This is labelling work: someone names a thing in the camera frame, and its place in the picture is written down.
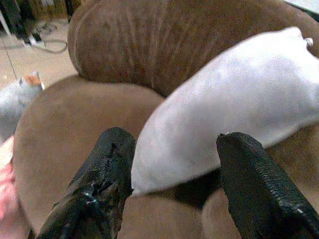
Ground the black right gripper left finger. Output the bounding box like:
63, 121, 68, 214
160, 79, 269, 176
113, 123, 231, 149
36, 126, 137, 239

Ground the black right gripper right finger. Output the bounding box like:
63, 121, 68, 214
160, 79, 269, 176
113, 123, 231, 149
216, 132, 319, 239

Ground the white pillow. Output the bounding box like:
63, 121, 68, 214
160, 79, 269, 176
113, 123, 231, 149
130, 26, 319, 197

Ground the brown sofa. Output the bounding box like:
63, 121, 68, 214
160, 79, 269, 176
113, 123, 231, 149
12, 0, 319, 239

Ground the pink cloth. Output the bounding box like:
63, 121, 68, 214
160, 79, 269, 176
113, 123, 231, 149
0, 135, 32, 239

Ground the grey plush toy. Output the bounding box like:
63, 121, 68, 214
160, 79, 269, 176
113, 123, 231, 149
0, 71, 45, 145

